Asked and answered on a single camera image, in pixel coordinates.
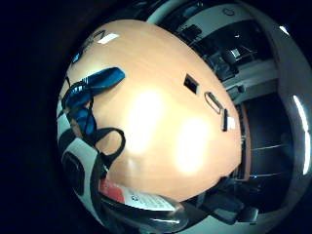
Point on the black and white small box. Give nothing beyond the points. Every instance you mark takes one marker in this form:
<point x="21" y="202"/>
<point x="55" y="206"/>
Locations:
<point x="225" y="121"/>

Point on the white desk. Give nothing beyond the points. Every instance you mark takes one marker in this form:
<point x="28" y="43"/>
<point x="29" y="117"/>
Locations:
<point x="214" y="19"/>

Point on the black office chair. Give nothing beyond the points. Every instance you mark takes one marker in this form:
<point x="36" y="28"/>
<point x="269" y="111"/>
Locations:
<point x="226" y="63"/>
<point x="227" y="204"/>

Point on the black table socket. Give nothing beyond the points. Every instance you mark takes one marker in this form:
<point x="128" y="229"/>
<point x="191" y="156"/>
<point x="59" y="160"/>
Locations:
<point x="191" y="84"/>

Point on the small ceiling lamp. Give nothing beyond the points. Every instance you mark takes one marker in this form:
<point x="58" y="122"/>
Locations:
<point x="284" y="30"/>

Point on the long ceiling lamp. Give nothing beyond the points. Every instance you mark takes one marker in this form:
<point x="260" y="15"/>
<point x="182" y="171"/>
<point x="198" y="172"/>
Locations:
<point x="305" y="143"/>

